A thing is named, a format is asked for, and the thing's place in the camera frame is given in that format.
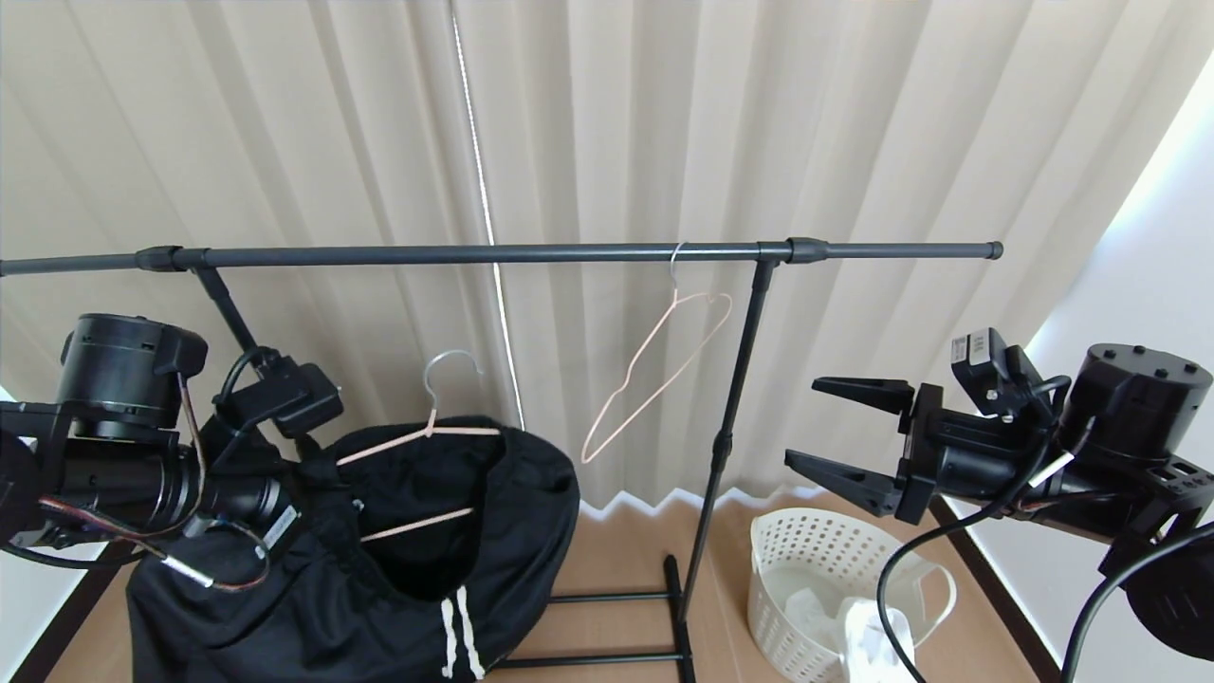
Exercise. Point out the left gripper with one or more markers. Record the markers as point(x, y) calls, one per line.
point(142, 493)

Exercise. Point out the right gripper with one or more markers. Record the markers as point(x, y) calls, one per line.
point(986, 460)

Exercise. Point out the black shorts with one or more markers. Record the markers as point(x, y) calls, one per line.
point(285, 607)

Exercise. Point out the pink clothes hanger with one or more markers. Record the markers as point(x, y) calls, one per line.
point(465, 431)
point(674, 285)

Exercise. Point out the white laundry basket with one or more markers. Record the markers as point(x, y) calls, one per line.
point(806, 541)

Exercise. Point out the black clothes rack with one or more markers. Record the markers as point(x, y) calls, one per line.
point(379, 255)

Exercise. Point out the white garment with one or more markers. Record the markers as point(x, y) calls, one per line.
point(868, 636)

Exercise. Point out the beige curtain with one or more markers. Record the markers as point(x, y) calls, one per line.
point(759, 114)

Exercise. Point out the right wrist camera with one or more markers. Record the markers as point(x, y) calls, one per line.
point(986, 370)

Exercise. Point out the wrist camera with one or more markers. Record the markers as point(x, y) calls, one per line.
point(285, 398)
point(986, 370)

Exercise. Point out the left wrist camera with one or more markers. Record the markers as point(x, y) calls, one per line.
point(285, 398)

